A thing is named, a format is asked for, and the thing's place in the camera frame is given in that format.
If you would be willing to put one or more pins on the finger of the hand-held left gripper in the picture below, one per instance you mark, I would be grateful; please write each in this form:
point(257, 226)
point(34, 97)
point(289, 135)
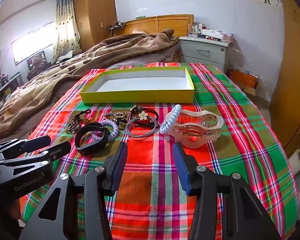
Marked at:
point(37, 141)
point(61, 148)

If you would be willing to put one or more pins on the teddy bear picture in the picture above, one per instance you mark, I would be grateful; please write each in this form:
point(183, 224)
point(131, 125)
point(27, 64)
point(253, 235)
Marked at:
point(37, 61)

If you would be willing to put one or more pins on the tall wooden wardrobe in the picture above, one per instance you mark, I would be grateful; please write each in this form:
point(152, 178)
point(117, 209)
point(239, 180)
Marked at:
point(95, 12)

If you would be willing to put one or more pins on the orange storage box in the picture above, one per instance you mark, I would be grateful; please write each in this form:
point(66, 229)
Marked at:
point(243, 78)

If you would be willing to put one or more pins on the power strip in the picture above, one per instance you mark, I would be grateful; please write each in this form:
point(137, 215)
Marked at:
point(117, 24)

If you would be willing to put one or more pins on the brown patterned blanket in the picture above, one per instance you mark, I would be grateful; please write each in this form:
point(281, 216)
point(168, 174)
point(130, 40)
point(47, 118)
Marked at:
point(77, 62)

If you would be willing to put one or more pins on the white paper roll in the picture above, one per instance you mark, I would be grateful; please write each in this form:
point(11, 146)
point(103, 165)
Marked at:
point(296, 161)

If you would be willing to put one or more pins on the red green plaid cloth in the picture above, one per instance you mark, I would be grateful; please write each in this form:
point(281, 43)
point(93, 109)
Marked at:
point(165, 205)

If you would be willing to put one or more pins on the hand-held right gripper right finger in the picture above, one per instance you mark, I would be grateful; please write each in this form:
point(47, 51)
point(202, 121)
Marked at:
point(181, 166)

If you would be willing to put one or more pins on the gold rhinestone hair clip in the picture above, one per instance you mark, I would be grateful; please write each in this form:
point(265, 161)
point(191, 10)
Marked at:
point(115, 115)

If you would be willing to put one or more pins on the wooden headboard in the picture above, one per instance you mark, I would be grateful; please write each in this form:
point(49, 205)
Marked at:
point(165, 23)

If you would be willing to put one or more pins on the low display shelf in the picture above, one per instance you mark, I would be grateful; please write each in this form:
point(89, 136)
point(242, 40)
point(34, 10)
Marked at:
point(5, 90)

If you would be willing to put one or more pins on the grey nightstand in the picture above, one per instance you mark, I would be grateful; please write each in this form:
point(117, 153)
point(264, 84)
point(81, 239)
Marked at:
point(202, 52)

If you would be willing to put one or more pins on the translucent pink hair claw clip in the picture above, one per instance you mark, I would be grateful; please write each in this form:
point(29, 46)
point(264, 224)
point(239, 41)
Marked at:
point(202, 122)

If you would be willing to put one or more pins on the yellow-green cardboard box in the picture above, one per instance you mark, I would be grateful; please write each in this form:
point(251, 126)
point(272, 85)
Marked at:
point(137, 97)

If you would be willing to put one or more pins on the clear glass cup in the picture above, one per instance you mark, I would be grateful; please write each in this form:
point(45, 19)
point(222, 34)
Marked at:
point(192, 30)

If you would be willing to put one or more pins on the black and gold bow clip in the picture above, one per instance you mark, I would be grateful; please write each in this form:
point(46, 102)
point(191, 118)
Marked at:
point(121, 123)

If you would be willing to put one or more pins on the wooden wardrobe door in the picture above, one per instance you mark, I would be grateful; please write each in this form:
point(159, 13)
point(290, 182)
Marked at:
point(295, 67)

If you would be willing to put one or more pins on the dotted curtain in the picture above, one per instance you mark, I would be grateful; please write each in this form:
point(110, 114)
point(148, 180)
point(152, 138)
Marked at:
point(65, 30)

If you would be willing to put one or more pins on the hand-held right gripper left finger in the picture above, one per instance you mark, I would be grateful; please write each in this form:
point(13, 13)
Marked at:
point(119, 165)

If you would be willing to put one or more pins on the black wristband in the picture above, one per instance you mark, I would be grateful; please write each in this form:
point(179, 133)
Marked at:
point(90, 127)

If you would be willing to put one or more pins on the clutter of cosmetics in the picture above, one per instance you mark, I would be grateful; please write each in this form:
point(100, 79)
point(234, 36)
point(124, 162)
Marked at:
point(215, 33)

